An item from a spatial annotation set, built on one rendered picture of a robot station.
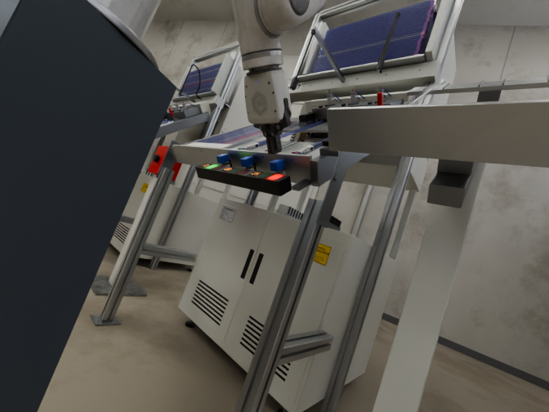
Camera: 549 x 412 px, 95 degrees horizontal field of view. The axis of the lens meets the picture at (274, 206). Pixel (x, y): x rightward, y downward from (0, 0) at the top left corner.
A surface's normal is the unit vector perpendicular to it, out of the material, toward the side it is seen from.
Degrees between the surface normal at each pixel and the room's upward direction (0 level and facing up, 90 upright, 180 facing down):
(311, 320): 90
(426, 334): 90
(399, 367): 90
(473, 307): 90
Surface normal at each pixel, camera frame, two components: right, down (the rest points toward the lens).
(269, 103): -0.61, 0.40
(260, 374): -0.59, -0.30
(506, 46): -0.31, -0.22
